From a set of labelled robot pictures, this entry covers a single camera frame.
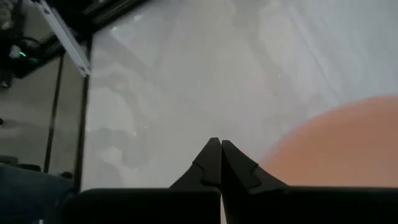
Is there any black table frame rail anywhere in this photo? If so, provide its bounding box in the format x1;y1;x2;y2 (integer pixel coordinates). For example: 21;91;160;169
12;0;149;78

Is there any black frame leg post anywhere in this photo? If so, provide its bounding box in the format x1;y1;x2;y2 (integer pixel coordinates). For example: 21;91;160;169
72;37;93;194

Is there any orange bowl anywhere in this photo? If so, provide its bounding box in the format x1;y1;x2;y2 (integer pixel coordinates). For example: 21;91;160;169
260;95;398;189

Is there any black device with green light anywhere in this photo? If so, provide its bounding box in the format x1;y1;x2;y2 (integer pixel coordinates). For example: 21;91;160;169
0;30;44;90

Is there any thin black frame post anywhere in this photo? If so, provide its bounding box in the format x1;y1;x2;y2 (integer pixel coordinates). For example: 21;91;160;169
42;54;65;174

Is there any dark blue chair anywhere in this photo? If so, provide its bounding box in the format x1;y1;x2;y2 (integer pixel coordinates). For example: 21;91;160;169
0;154;75;224

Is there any white aluminium frame bar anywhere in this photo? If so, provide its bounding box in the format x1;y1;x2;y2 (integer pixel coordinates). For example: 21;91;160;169
30;0;91;77

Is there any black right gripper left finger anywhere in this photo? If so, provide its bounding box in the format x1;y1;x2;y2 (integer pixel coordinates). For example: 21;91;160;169
60;137;222;224

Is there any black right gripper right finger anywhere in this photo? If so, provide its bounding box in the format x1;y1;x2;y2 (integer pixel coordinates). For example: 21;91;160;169
221;139;398;224

